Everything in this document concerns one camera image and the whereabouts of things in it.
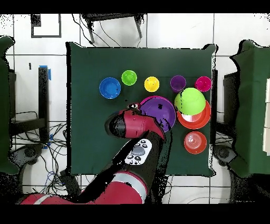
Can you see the large orange bowl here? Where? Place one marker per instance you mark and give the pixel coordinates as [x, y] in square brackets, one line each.
[205, 121]

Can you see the yellow cup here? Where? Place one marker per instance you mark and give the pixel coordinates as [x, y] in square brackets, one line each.
[151, 84]

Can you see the black metal post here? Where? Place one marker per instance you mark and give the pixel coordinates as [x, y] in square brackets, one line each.
[214, 95]

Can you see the green cloth side table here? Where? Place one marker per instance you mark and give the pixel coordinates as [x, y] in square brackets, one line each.
[253, 105]
[4, 105]

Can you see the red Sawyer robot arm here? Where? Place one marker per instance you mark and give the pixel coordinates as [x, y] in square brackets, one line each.
[132, 124]

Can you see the black metal frame beam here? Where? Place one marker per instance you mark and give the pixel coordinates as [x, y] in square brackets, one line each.
[43, 95]

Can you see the blue tape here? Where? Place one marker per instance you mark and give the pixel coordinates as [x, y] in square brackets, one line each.
[49, 74]

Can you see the green cup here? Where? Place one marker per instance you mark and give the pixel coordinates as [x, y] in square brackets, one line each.
[129, 77]

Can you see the pink cup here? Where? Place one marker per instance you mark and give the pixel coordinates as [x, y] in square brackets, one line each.
[203, 84]

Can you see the black stool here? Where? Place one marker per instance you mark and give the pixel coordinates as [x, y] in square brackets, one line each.
[109, 17]

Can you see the small orange bowl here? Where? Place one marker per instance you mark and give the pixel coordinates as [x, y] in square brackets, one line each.
[195, 142]

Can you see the purple bowl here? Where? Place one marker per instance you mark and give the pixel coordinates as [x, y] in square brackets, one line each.
[156, 109]

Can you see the blue bowl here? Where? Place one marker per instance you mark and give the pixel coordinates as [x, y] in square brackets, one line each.
[110, 88]

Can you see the green bowl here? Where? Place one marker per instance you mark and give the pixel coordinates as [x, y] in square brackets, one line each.
[189, 101]

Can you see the purple cup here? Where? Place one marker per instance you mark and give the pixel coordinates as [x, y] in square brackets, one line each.
[178, 83]

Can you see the large pink bowl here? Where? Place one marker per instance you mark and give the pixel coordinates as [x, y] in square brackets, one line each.
[151, 97]

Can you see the black power box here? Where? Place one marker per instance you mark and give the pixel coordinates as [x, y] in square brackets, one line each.
[69, 181]

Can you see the dark green tablecloth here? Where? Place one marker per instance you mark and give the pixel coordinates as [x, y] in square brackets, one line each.
[126, 59]

